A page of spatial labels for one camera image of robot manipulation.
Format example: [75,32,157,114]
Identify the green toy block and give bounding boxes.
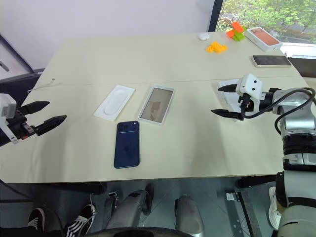
[233,26,247,42]

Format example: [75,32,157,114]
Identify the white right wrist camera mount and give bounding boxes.
[235,73,264,115]

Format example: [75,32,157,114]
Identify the black screen smartphone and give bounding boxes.
[252,55,293,68]

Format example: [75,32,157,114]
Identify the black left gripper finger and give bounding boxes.
[34,114,68,137]
[18,100,50,115]

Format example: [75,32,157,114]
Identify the black table frame bar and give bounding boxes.
[0,181,107,196]
[236,176,277,189]

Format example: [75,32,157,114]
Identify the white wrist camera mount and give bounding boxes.
[235,73,264,115]
[0,94,20,147]

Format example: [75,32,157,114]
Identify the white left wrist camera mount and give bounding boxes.
[0,94,20,147]

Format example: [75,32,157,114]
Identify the dark blue smartphone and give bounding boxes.
[113,120,141,170]

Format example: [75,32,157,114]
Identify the grey robot leg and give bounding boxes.
[105,183,156,231]
[174,194,206,237]

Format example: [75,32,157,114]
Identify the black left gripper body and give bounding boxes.
[6,111,38,142]

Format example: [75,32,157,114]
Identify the white phone box tray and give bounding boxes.
[137,84,175,127]

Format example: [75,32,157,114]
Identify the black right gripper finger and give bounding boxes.
[217,83,238,94]
[210,109,244,122]

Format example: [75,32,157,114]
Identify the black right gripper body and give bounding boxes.
[237,92,253,121]

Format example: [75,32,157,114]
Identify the white smartphone box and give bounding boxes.
[243,27,283,53]

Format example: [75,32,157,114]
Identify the orange and green blocks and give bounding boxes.
[226,21,245,40]

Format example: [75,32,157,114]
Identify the dark furniture beside table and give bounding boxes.
[0,71,45,96]

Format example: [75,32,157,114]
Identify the black window frame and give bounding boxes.
[208,0,225,33]

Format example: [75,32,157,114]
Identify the black and white sneaker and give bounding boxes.
[26,207,46,233]
[63,197,96,237]

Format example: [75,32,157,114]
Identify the yellow toy blocks cluster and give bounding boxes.
[205,41,228,54]

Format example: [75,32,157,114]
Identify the white moulded box insert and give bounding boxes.
[93,84,136,122]

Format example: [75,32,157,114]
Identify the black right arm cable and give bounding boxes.
[241,87,316,135]

